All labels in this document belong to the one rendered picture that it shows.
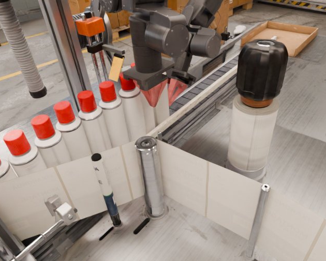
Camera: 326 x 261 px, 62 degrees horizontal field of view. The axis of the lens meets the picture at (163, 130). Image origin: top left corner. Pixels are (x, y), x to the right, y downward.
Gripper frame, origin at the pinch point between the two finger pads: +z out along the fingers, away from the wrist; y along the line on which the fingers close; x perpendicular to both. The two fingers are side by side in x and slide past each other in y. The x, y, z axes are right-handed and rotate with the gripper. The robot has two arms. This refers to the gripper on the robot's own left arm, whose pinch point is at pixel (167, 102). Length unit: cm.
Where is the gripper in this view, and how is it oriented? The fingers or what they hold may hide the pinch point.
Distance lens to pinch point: 78.6
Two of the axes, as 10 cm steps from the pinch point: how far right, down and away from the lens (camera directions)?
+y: 7.8, 3.2, -5.4
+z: -3.1, 9.4, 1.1
